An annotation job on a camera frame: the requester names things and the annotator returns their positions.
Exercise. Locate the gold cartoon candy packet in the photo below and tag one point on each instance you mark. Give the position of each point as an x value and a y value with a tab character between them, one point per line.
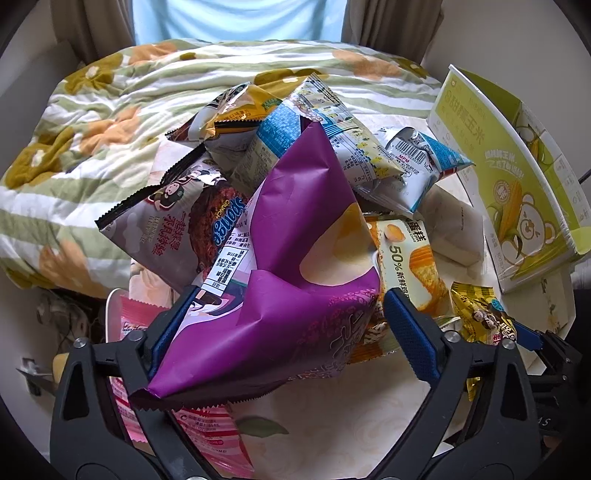
480	314

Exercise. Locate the brown curtain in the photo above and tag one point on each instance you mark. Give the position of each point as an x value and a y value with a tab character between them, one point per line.
392	27
92	23

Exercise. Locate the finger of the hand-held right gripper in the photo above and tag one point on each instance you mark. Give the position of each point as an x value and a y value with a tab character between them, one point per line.
531	334

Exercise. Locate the plain white packet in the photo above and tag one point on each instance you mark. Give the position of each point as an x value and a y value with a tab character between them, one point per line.
455	226

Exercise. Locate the purple snack bag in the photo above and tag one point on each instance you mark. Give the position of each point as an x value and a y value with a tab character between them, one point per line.
286	221

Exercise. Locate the yellow white snack packet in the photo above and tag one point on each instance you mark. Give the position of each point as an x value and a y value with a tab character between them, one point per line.
240	106

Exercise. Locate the yellow-green cardboard box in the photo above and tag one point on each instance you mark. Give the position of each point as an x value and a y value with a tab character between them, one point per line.
508	184

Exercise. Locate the grey cartoon snack packet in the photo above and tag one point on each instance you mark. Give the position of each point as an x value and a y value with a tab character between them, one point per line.
157	217

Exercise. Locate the orange cake snack packet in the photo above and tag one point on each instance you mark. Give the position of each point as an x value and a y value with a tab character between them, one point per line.
415	258

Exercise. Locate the light blue window cloth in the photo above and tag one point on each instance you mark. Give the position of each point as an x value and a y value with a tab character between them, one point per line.
240	18

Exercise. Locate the pink snack packet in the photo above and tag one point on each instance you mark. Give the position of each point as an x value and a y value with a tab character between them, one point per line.
134	318

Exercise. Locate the large blue white snack packet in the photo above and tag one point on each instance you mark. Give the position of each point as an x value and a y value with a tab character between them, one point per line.
323	129

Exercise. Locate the brown chocolate snack packet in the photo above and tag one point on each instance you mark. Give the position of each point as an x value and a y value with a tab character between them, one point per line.
221	221

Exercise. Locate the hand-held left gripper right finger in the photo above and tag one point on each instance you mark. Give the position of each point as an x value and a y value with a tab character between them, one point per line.
411	337

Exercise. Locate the small blue white snack packet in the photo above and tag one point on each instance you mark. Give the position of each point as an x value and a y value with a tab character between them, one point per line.
415	157

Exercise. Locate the green striped floral blanket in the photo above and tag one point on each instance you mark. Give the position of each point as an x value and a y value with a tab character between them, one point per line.
115	115

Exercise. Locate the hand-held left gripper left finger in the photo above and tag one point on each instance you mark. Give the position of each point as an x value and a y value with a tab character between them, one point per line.
161	332

